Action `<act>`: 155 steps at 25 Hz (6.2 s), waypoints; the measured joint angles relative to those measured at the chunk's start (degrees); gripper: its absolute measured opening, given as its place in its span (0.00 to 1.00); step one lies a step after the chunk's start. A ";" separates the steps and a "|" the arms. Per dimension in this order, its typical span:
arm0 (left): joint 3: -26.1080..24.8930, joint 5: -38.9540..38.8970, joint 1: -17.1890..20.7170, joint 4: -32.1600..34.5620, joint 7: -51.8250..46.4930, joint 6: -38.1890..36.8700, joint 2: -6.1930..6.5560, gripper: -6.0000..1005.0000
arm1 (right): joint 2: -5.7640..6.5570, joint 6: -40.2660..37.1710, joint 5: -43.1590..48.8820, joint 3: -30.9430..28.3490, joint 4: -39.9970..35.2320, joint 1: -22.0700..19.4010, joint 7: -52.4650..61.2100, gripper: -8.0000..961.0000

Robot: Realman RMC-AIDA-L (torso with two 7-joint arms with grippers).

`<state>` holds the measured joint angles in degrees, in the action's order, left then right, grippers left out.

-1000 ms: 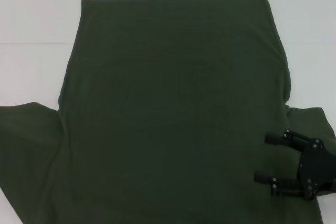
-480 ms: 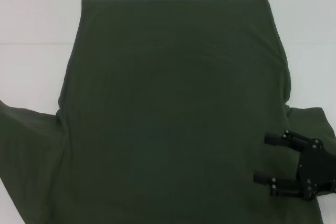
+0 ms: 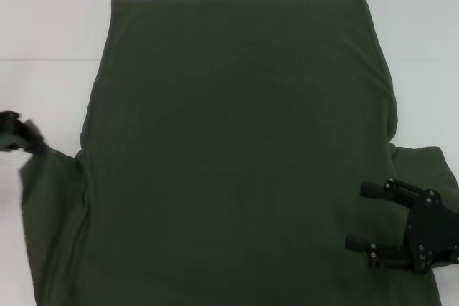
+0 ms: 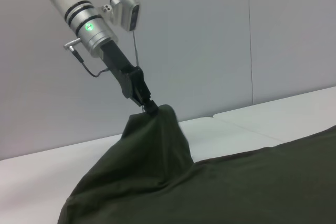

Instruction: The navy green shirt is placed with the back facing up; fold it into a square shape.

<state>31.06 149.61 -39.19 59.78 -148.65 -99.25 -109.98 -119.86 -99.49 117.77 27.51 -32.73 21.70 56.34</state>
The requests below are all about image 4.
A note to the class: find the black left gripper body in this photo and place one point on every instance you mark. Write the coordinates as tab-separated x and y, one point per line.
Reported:
123	69

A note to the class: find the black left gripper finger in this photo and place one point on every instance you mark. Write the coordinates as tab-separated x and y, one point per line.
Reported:
139	106
151	107

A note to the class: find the dark green t-shirt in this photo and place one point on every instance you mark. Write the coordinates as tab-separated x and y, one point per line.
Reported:
210	182

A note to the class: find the white and silver left robot arm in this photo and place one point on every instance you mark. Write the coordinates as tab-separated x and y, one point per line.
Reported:
71	1

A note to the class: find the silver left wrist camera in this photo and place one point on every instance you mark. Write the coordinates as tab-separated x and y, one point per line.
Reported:
126	9

